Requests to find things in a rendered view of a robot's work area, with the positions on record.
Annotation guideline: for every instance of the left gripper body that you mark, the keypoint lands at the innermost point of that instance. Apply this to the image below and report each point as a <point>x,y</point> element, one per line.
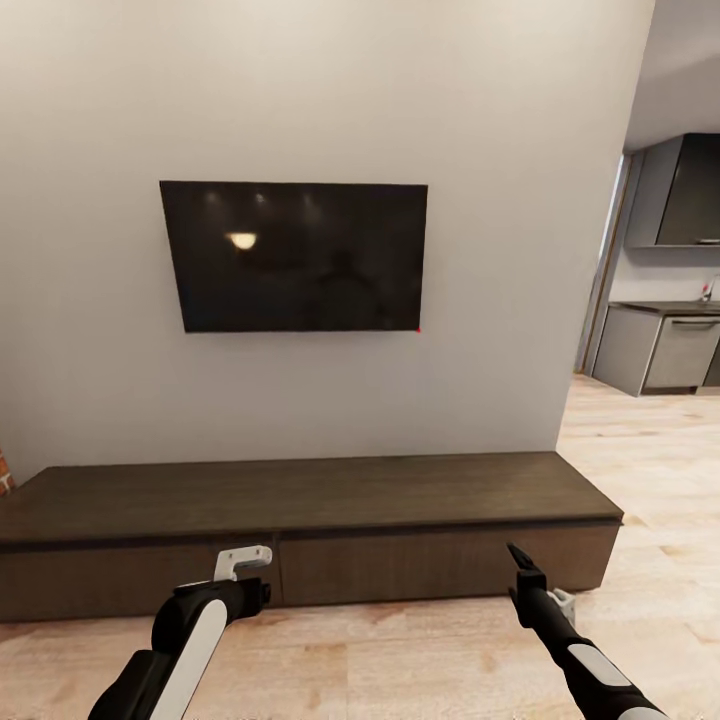
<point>247,597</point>

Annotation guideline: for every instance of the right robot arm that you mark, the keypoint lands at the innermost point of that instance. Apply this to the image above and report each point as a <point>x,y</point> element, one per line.
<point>599,688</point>

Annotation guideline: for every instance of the cabinet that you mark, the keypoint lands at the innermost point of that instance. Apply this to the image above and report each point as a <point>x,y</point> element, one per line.
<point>677,201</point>
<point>86,542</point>

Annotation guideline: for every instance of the wall mounted tv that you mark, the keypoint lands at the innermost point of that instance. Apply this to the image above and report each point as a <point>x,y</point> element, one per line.
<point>287,257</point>

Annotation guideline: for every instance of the fixed window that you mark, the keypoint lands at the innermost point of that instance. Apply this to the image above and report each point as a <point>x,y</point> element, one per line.
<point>619,193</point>

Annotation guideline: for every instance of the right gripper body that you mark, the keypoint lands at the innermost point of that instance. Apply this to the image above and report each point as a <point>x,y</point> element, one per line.
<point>534,603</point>

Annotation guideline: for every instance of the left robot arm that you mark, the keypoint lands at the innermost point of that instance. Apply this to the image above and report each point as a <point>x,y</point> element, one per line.
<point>158,684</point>

